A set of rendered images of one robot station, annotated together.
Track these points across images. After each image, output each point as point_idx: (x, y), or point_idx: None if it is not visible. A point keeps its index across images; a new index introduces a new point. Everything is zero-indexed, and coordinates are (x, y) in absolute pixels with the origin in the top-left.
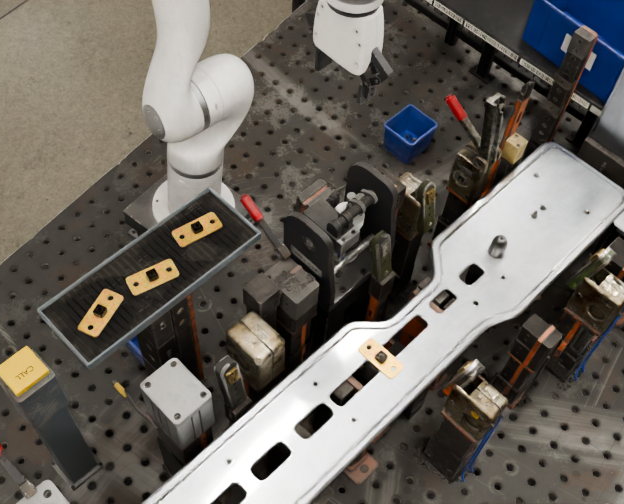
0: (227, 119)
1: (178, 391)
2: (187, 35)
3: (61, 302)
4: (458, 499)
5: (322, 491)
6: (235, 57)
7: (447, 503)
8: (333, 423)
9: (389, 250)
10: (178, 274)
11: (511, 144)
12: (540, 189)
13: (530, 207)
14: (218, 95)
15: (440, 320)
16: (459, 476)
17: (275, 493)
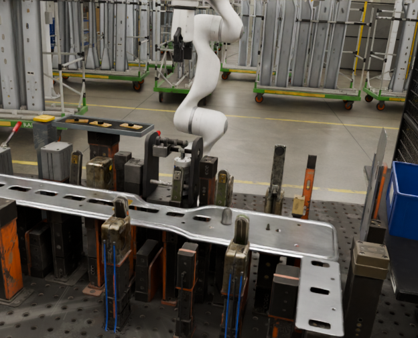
0: (203, 136)
1: (56, 145)
2: (197, 80)
3: (76, 117)
4: (92, 334)
5: (71, 281)
6: (223, 114)
7: (87, 330)
8: (76, 201)
9: (178, 178)
10: (105, 126)
11: (294, 196)
12: (290, 227)
13: (272, 227)
14: (200, 116)
15: (161, 215)
16: (108, 328)
17: (29, 196)
